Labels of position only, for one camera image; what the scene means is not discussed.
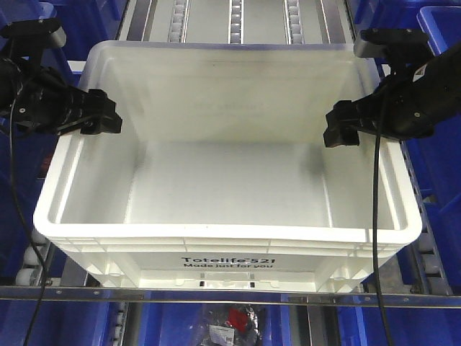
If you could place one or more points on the metal front shelf bar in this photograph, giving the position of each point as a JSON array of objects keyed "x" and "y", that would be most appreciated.
[{"x": 188, "y": 296}]

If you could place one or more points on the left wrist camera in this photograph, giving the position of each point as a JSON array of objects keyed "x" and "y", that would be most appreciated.
[{"x": 35, "y": 34}]

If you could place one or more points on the white plastic tote bin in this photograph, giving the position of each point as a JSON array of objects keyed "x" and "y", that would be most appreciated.
[{"x": 220, "y": 178}]

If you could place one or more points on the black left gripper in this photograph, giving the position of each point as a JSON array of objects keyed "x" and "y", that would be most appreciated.
[{"x": 37, "y": 99}]

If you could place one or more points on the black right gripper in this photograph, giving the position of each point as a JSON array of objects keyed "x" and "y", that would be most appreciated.
[{"x": 421, "y": 91}]

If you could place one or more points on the bagged black red item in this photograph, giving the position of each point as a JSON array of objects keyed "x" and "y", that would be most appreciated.
[{"x": 234, "y": 324}]

